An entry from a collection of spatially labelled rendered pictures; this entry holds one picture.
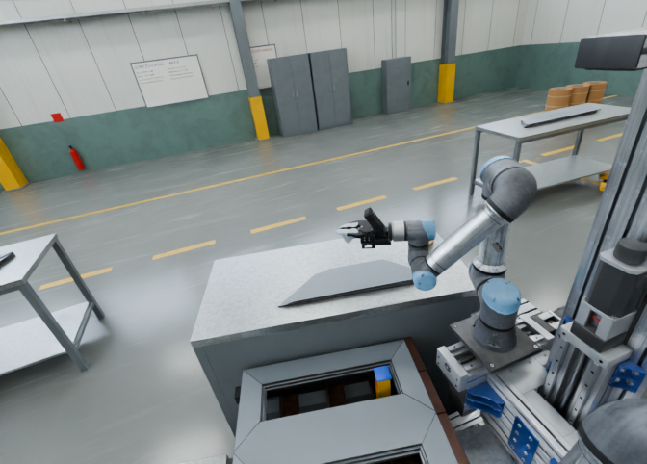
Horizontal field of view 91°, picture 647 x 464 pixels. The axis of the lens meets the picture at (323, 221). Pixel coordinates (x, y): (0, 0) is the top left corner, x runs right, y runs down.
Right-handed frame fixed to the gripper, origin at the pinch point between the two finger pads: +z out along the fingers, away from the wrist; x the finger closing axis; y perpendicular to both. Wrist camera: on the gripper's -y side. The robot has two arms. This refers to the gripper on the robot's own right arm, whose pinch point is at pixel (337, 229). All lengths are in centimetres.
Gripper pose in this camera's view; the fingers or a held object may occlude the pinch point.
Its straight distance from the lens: 120.5
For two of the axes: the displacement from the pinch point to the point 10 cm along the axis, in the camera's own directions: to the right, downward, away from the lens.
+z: -9.8, 0.5, 1.7
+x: 1.1, -6.1, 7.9
